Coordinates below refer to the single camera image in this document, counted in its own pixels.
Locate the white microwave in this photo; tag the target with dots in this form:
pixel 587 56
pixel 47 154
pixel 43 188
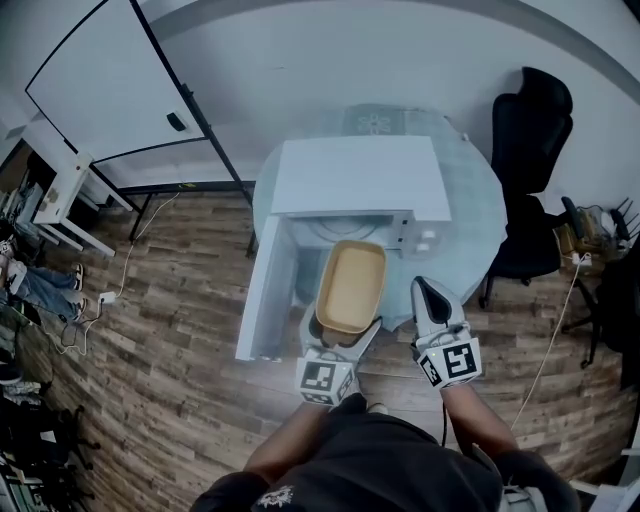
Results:
pixel 355 175

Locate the person's right forearm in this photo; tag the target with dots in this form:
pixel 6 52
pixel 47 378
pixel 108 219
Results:
pixel 475 420

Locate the white power adapter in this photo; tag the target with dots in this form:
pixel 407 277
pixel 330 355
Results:
pixel 106 298

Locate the black swivel chair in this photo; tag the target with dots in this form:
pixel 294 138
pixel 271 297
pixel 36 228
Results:
pixel 45 430

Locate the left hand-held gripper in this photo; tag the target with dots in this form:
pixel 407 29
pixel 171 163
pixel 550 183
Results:
pixel 320 377

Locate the whiteboard on black stand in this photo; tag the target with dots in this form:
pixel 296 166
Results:
pixel 110 75

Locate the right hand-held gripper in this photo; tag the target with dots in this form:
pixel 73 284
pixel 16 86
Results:
pixel 455 362

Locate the tan rectangular tray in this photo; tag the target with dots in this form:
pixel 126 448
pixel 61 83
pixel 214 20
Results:
pixel 350 285

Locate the round glass table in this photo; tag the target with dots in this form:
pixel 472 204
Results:
pixel 470 210

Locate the black office chair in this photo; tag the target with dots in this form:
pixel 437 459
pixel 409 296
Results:
pixel 530 150
pixel 620 310

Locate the person's right shoe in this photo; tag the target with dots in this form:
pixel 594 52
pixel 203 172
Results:
pixel 377 409

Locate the person's left shoe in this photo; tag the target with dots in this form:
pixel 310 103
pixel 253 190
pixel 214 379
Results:
pixel 355 387

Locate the white desk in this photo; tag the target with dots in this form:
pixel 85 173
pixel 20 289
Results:
pixel 65 185

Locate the black whiteboard eraser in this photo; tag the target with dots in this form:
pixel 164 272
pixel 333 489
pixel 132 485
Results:
pixel 176 121

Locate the black router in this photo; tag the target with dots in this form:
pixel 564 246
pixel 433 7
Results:
pixel 622 220

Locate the person's left forearm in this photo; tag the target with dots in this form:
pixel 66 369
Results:
pixel 290 445

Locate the white chair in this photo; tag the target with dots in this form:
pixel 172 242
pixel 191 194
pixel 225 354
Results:
pixel 610 495

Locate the person's shoe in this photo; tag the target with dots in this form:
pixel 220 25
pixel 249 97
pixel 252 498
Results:
pixel 377 409
pixel 355 387

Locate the person's black shirt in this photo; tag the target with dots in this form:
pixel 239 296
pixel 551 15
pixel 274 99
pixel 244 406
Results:
pixel 380 465

